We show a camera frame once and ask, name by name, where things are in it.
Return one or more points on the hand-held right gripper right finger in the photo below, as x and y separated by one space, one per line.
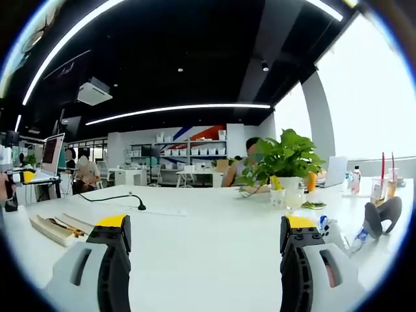
302 260

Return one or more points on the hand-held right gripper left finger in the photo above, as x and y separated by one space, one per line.
109 260

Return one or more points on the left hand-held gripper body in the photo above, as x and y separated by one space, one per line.
14 182

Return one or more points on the computer monitor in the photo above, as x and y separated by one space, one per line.
51 156

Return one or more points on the clear plastic water bottle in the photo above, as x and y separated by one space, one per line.
357 239

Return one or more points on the black gooseneck microphone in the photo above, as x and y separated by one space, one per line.
138 201

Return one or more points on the white patterned cup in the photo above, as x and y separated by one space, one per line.
278 198

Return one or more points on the white plant pot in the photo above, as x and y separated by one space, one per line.
294 191

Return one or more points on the orange bottle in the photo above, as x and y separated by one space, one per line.
311 182

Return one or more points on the grey neck pillow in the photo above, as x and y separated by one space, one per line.
380 216

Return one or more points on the white laptop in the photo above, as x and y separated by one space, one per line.
334 170

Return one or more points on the pink-label drink bottle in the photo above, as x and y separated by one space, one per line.
357 180

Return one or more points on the plastic drink cup red straw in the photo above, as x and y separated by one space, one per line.
394 180
378 190

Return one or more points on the green potted plant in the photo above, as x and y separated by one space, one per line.
281 156

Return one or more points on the ceiling air conditioner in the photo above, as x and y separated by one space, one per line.
94 92

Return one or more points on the white storage shelf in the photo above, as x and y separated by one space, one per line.
191 146

